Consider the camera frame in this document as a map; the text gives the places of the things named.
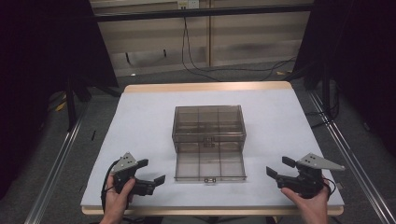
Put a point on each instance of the white table cloth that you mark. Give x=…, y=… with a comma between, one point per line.
x=140, y=140

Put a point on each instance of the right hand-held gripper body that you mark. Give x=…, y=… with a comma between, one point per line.
x=308, y=177

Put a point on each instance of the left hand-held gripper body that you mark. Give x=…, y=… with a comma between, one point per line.
x=124, y=168

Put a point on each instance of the white wall outlet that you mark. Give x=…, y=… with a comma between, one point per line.
x=188, y=4

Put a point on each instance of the metal floor rail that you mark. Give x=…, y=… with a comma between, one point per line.
x=348, y=155
x=56, y=168

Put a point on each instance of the small black stick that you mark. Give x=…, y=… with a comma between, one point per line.
x=93, y=135

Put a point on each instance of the wooden table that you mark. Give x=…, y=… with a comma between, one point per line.
x=202, y=86

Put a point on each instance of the yellow floor tape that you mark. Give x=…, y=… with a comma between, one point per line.
x=61, y=106

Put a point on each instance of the person's left hand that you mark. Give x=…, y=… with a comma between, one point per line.
x=116, y=202

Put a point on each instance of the black horizontal bar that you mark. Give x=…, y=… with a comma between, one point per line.
x=199, y=13

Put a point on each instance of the dark curtain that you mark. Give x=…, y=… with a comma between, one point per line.
x=37, y=62
x=361, y=62

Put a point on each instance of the black stand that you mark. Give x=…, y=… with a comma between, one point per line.
x=325, y=90
x=71, y=102

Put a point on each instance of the clear brown drawer cabinet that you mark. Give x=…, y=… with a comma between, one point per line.
x=208, y=124

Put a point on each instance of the person's right hand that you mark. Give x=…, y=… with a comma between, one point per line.
x=309, y=207

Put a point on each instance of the clear brown divided drawer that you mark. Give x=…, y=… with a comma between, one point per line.
x=209, y=165

